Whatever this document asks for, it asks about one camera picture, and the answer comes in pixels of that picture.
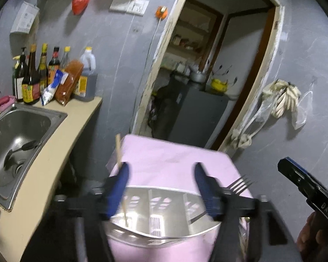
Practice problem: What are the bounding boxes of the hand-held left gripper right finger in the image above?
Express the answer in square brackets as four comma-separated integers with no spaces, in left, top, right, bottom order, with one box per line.
[194,162,289,262]

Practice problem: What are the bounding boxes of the white wall box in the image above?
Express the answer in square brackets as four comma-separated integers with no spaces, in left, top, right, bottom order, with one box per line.
[10,1,40,35]

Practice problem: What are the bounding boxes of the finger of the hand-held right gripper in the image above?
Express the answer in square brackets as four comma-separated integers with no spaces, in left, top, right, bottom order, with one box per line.
[277,157,328,224]

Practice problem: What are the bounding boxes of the orange brown spice packet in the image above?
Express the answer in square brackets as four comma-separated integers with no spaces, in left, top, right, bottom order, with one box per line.
[54,59,84,106]

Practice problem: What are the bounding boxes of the wooden chopstick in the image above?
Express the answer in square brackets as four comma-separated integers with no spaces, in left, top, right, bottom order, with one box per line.
[115,134,129,228]

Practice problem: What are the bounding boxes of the metal fork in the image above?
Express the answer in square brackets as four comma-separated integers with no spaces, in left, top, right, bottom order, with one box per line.
[190,175,256,224]

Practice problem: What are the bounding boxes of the person's right hand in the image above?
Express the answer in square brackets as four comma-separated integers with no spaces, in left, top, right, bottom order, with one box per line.
[297,211,327,261]

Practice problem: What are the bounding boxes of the pink floral cloth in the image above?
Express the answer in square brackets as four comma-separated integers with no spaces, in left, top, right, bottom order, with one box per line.
[105,134,263,262]

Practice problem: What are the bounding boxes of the white plastic utensil basket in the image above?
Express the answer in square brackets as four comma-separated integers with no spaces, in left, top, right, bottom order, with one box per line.
[105,186,222,247]

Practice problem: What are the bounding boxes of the crumpled clear plastic bag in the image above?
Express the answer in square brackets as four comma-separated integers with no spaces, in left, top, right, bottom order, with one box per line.
[251,98,274,123]

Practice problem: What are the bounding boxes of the red label sauce bottle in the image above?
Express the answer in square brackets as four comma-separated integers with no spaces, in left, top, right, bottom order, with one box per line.
[48,46,61,88]

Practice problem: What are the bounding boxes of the cream door frame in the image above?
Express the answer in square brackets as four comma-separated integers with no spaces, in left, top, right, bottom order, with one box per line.
[131,0,286,159]

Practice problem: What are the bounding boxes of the white knotted cloth strip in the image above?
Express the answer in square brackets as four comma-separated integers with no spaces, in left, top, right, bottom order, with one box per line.
[230,109,265,149]

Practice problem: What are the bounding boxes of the black ladle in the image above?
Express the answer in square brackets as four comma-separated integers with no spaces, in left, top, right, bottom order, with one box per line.
[3,140,41,170]

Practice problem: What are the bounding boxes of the metal pot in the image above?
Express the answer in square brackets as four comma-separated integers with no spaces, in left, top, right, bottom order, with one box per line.
[188,69,205,83]

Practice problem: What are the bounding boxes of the large oil jug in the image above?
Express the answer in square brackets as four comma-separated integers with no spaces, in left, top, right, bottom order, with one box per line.
[72,46,98,102]

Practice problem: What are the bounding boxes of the wooden shelf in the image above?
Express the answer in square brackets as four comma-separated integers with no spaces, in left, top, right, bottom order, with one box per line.
[167,19,211,56]

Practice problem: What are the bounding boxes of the white work gloves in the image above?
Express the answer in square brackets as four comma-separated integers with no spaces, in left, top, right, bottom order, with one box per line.
[262,79,302,118]

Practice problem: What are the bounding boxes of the yellow bowl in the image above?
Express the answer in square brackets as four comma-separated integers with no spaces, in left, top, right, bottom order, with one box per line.
[210,79,229,93]

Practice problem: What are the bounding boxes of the yellow cap sauce bottle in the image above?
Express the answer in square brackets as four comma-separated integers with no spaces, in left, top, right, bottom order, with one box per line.
[38,43,49,93]

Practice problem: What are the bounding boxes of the grey cabinet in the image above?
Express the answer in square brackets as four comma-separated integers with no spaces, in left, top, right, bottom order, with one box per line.
[167,72,230,148]

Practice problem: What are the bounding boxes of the white wall switch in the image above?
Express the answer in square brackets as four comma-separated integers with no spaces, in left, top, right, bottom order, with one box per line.
[109,0,132,13]

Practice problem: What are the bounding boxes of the white wall socket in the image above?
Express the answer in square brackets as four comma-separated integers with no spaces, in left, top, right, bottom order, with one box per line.
[126,0,149,16]

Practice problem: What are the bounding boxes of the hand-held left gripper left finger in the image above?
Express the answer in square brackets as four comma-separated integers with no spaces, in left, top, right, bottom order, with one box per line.
[55,162,130,262]

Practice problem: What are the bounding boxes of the clear yellow cap bottle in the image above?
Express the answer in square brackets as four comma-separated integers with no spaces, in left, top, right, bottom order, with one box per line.
[61,46,72,71]

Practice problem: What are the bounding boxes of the pink scrub brush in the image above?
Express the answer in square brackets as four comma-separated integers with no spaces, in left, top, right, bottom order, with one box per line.
[0,95,16,112]

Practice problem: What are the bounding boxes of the white blue packet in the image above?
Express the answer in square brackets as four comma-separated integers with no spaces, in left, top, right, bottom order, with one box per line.
[41,69,65,106]

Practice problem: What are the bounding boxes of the dark soy sauce bottle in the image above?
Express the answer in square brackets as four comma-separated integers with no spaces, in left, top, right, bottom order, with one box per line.
[22,44,41,105]

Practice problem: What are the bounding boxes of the stainless steel sink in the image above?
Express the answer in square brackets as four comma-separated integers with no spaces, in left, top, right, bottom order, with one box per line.
[0,102,69,212]

